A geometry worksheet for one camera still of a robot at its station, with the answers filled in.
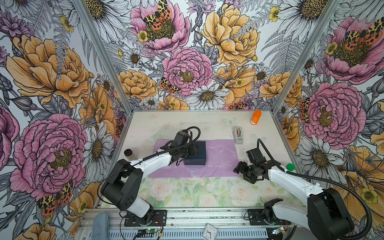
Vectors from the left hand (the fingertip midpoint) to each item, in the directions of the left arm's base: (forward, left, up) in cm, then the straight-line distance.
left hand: (196, 153), depth 89 cm
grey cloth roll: (-36, +44, -5) cm, 57 cm away
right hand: (-13, -23, -5) cm, 27 cm away
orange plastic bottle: (+28, -43, -1) cm, 52 cm away
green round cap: (-11, -50, +2) cm, 51 cm away
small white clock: (-38, -6, -6) cm, 39 cm away
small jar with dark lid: (0, +39, +1) cm, 39 cm away
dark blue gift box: (-3, -3, -1) cm, 4 cm away
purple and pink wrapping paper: (+2, -16, -9) cm, 18 cm away
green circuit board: (-36, +21, -8) cm, 43 cm away
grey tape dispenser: (+15, -29, -4) cm, 33 cm away
